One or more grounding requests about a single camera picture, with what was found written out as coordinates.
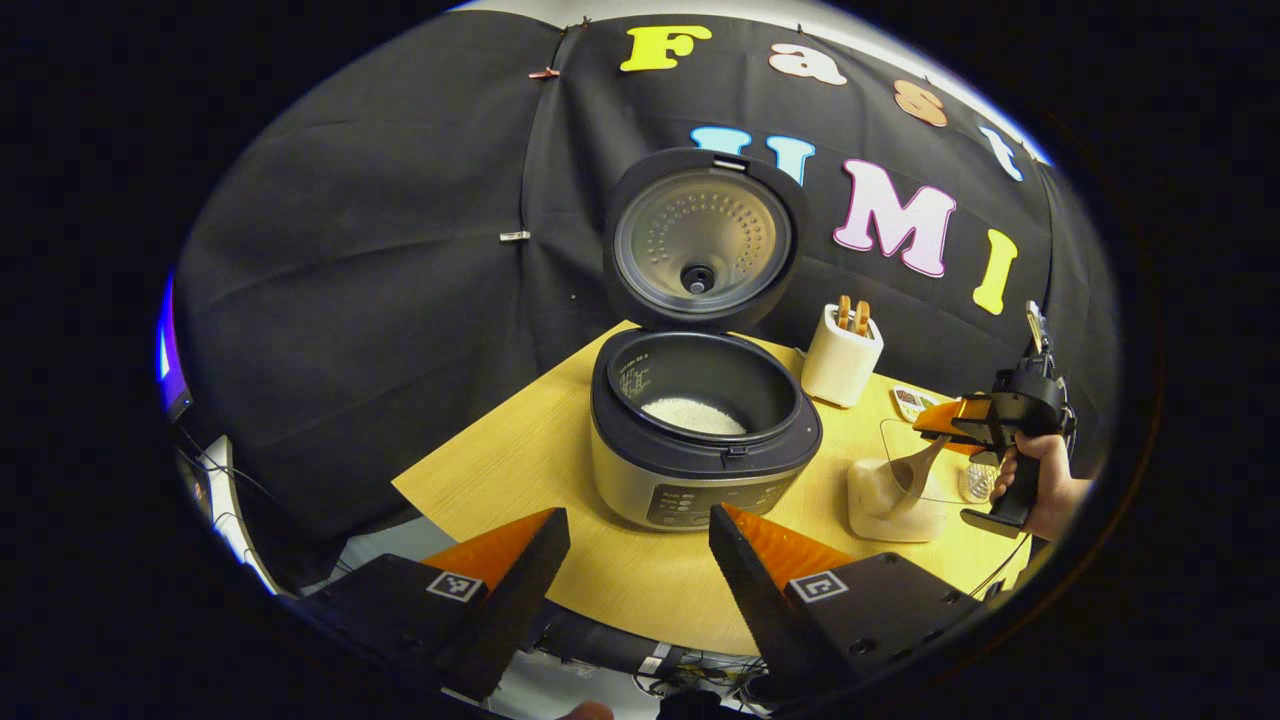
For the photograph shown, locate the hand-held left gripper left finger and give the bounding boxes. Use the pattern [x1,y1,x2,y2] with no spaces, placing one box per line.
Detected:
[300,507,571,701]

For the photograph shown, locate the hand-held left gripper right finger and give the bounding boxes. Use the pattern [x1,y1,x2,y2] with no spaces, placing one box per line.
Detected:
[708,503,986,706]

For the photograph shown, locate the metal wire chopstick holder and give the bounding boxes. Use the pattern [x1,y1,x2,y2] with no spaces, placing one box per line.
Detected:
[958,460,1001,504]

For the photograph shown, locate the clear box of rice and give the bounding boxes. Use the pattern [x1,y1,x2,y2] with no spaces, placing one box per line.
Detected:
[848,418,986,543]

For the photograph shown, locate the dark lidded rice cooker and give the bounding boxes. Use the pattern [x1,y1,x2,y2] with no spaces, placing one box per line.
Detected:
[590,148,824,531]

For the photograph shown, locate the white toaster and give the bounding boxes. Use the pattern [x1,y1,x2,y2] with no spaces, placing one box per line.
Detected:
[801,303,885,409]

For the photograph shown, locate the white side desk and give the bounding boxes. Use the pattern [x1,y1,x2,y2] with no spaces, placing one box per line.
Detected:
[200,435,281,593]

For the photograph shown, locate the black backdrop cloth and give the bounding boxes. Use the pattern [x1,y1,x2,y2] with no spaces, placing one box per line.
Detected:
[172,12,1119,561]

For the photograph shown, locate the computer monitor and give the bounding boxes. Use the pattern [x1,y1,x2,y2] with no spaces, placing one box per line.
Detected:
[157,270,196,423]

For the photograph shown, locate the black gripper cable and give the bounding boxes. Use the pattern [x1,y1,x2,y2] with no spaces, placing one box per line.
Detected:
[965,535,1033,601]

